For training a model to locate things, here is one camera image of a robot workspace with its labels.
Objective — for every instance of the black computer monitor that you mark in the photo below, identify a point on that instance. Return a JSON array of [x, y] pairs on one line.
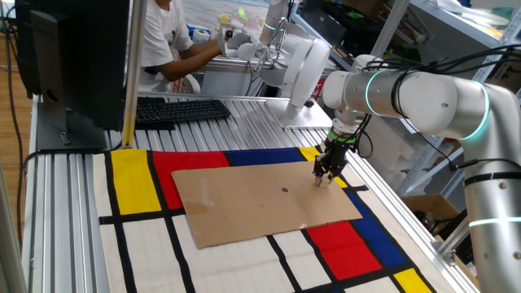
[[89, 61]]

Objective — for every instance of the brown cardboard box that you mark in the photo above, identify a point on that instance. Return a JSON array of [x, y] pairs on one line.
[[427, 203]]

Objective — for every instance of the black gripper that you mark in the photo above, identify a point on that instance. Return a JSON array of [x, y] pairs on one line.
[[335, 152]]

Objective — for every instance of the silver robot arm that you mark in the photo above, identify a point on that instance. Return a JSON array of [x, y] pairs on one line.
[[423, 101]]

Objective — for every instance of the black keyboard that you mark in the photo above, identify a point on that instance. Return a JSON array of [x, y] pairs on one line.
[[183, 110]]

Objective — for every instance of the long aluminium frame rail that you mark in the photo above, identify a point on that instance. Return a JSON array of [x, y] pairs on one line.
[[417, 228]]

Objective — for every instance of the aluminium frame post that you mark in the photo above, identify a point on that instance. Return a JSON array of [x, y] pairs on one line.
[[454, 242], [134, 73]]

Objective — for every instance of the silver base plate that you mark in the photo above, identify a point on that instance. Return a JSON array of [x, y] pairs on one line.
[[301, 118]]

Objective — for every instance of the brown cardboard sheet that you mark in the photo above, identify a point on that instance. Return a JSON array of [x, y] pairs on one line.
[[252, 203]]

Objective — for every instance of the person in white shirt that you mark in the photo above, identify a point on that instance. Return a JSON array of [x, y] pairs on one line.
[[158, 36]]

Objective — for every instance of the person hand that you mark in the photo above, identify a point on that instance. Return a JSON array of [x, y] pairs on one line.
[[221, 45]]

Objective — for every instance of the colour block patterned cloth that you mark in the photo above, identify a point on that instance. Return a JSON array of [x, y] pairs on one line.
[[134, 183]]

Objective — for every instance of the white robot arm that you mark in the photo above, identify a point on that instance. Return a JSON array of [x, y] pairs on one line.
[[305, 69]]

